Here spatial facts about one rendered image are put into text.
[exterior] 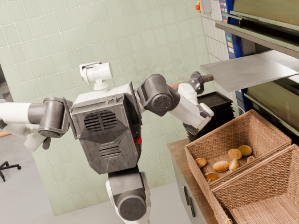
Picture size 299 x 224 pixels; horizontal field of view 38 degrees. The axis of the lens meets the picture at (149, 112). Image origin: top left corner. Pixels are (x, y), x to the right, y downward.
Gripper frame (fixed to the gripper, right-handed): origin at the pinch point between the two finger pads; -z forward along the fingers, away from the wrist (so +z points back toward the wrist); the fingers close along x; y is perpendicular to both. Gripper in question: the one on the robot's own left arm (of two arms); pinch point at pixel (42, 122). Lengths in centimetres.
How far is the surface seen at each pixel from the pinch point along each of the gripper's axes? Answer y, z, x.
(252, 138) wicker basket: 115, -21, 52
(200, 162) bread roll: 80, -19, 57
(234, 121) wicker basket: 107, -26, 40
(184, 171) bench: 70, -23, 62
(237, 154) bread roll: 103, -15, 57
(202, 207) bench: 69, 22, 62
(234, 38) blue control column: 120, -38, -9
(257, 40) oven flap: 109, 36, -21
